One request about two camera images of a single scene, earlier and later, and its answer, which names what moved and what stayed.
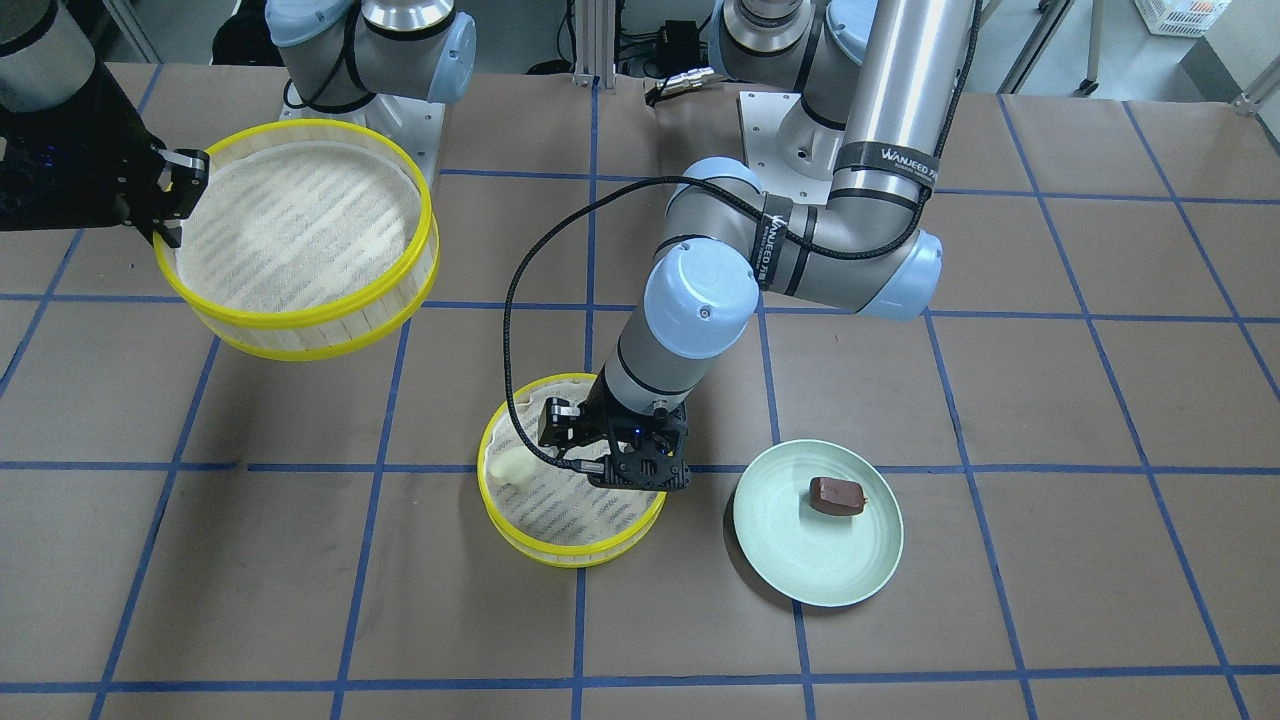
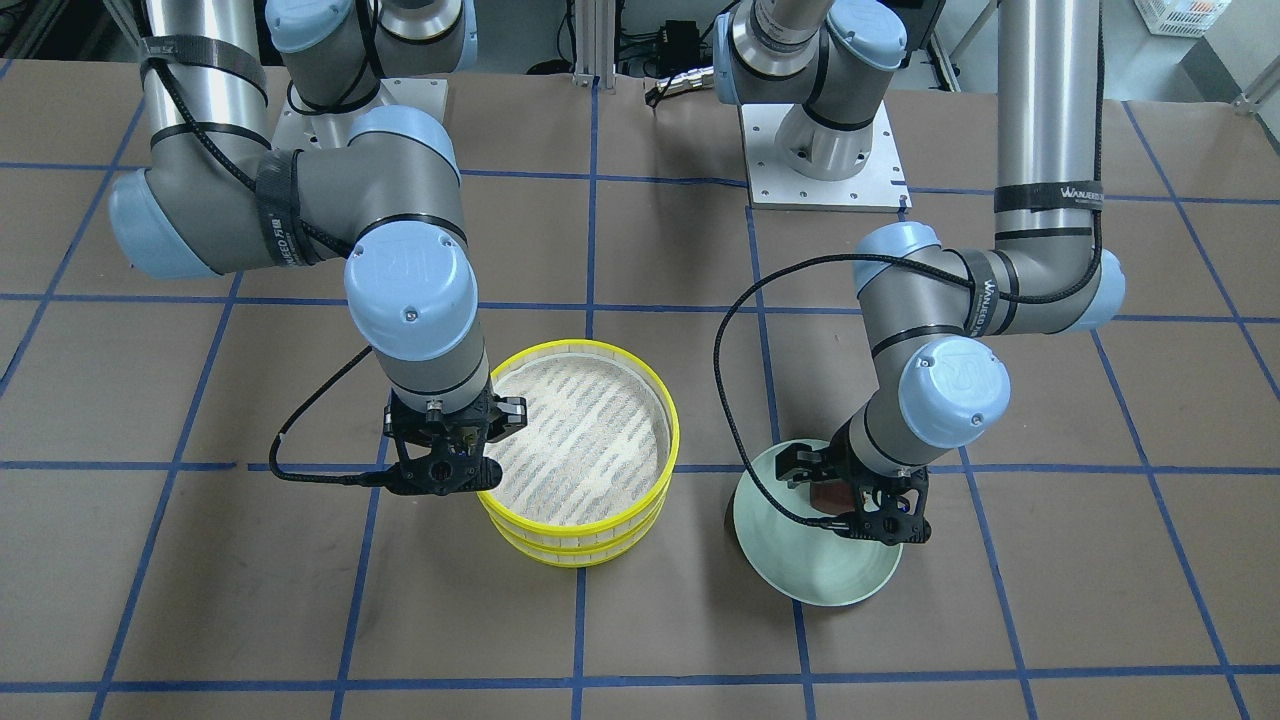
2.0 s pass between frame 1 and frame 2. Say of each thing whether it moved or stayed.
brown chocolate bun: stayed
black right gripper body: moved
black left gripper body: moved
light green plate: stayed
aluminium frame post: stayed
